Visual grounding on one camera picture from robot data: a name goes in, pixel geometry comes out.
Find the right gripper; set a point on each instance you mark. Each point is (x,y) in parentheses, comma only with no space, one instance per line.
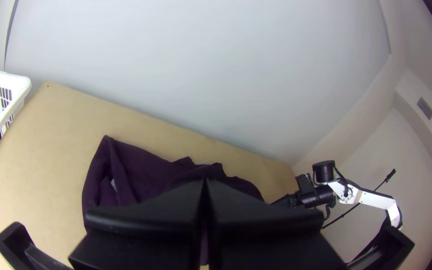
(315,198)

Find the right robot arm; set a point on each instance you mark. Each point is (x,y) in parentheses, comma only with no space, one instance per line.
(369,197)

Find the dark t-shirt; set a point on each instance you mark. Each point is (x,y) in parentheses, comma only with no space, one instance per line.
(137,172)

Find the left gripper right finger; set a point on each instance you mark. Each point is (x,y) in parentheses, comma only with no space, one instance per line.
(261,236)

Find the white laundry basket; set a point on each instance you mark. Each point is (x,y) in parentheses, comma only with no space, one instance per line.
(9,84)

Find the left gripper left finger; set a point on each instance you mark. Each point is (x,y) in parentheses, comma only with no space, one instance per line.
(152,232)

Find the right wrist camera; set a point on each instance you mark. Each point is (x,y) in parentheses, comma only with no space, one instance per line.
(305,183)

